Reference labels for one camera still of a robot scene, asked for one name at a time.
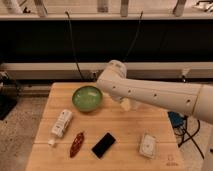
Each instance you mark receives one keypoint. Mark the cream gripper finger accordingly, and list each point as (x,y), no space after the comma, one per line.
(125,104)

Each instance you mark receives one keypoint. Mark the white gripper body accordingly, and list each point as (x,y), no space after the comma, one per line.
(117,98)

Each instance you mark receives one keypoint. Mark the green ceramic bowl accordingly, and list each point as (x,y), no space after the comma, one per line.
(87,98)

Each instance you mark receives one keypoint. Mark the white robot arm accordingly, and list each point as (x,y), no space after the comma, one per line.
(186,98)

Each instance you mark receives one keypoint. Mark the black smartphone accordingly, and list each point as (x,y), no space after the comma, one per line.
(103,145)

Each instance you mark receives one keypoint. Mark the clear plastic wrapped packet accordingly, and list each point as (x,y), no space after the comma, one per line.
(147,145)

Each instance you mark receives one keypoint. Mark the white tube bottle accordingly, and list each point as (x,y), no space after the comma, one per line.
(60,126)

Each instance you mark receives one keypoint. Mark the dark equipment at left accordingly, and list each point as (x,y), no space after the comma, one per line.
(9,94)

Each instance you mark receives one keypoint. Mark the blue cable connector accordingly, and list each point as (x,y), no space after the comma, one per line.
(175,119)

